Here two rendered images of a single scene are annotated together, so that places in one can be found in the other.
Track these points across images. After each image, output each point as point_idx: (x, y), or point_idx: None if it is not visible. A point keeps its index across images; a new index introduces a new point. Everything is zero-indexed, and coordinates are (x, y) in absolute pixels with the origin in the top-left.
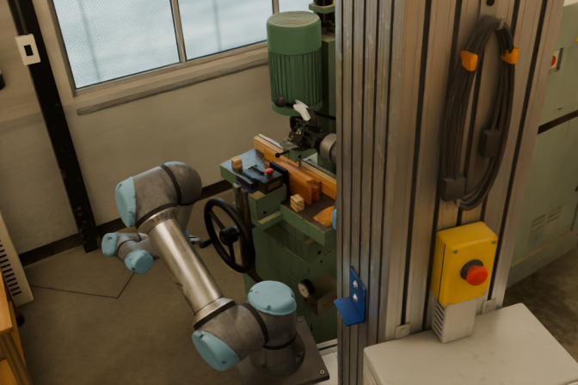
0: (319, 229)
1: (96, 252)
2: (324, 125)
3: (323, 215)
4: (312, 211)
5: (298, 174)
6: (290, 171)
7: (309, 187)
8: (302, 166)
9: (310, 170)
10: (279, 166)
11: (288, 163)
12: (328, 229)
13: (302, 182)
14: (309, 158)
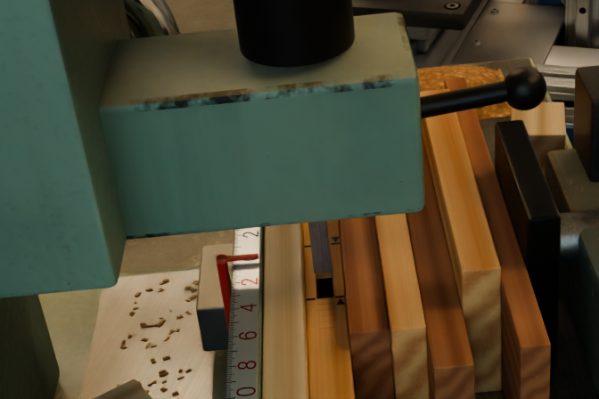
0: (537, 70)
1: None
2: None
3: (476, 76)
4: (488, 135)
5: (438, 141)
6: (462, 171)
7: (457, 79)
8: (303, 273)
9: (301, 224)
10: (523, 163)
11: (368, 313)
12: (503, 61)
13: (460, 112)
14: (223, 260)
